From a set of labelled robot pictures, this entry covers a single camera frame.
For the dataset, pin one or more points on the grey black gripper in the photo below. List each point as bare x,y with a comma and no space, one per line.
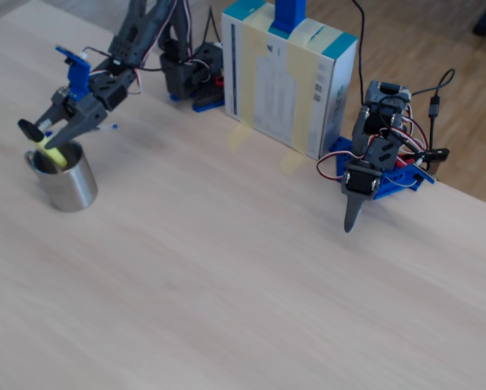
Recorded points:
85,114

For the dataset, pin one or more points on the yellow highlighter with black cap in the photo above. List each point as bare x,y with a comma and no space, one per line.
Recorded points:
54,154

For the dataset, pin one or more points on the grey follower robot arm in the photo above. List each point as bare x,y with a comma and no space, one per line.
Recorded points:
141,24

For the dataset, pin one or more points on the clear ballpoint pen blue cap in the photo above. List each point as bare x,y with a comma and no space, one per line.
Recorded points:
111,126

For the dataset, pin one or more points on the silver metal cup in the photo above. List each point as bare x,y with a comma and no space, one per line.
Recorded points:
72,187

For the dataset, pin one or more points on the yellow masking tape strip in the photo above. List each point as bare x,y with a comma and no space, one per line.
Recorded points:
249,81
296,134

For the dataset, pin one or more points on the white teal carton box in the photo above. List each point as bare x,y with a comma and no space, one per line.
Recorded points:
326,105

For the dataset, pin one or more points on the blue perforated leader base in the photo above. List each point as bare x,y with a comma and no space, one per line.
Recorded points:
397,178

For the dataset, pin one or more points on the motor controller board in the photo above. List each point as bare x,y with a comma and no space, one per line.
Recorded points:
434,154

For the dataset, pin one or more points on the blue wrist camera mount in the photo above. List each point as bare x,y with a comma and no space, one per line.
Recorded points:
77,77

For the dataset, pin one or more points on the blue follower base plate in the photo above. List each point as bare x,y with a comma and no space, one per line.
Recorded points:
206,106

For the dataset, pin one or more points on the blue post in carton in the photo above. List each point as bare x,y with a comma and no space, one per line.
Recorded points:
287,16

